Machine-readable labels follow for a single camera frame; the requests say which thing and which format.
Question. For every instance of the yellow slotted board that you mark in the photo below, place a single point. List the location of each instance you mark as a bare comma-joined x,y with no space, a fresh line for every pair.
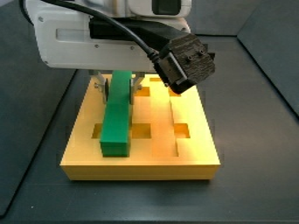
171,142

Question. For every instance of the green long block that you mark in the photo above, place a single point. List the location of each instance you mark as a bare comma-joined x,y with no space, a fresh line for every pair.
115,130

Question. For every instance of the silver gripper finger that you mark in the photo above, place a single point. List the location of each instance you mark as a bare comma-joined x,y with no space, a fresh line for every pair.
135,85
100,83

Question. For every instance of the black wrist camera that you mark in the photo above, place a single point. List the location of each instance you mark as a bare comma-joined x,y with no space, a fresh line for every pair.
184,63

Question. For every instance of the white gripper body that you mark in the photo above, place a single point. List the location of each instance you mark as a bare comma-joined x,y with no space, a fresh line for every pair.
73,40

